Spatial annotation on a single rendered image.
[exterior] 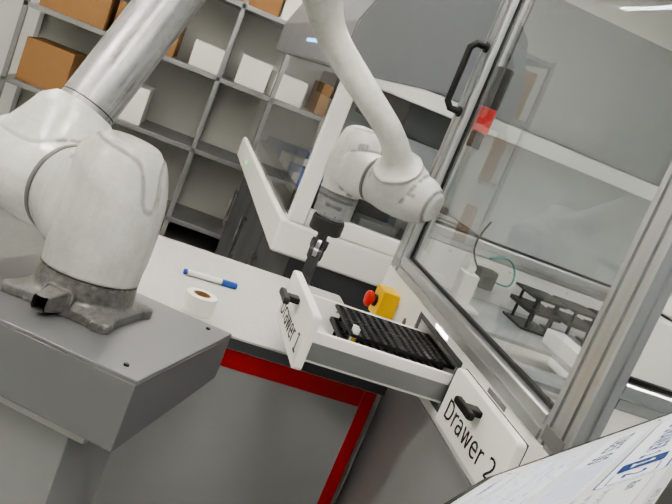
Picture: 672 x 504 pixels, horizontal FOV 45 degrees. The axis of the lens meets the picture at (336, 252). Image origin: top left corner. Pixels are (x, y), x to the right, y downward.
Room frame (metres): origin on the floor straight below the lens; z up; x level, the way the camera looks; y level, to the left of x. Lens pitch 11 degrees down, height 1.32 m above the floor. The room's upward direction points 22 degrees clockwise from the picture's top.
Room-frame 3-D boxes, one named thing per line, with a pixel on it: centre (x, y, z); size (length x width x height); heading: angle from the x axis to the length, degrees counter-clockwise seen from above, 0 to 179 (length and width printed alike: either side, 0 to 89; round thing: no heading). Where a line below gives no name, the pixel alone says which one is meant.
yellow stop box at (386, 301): (1.93, -0.15, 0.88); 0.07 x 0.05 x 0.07; 15
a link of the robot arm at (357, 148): (1.79, 0.03, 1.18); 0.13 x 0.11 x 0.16; 56
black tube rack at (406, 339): (1.59, -0.17, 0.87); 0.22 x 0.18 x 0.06; 105
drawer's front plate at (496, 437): (1.31, -0.33, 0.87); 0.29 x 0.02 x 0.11; 15
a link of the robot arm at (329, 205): (1.80, 0.04, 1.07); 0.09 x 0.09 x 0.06
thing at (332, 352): (1.59, -0.18, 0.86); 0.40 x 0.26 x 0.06; 105
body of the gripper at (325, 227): (1.80, 0.04, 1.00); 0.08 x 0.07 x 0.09; 179
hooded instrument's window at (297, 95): (3.36, -0.15, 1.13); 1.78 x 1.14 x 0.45; 15
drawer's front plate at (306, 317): (1.54, 0.02, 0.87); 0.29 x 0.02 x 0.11; 15
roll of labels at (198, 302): (1.68, 0.23, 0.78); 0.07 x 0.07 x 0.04
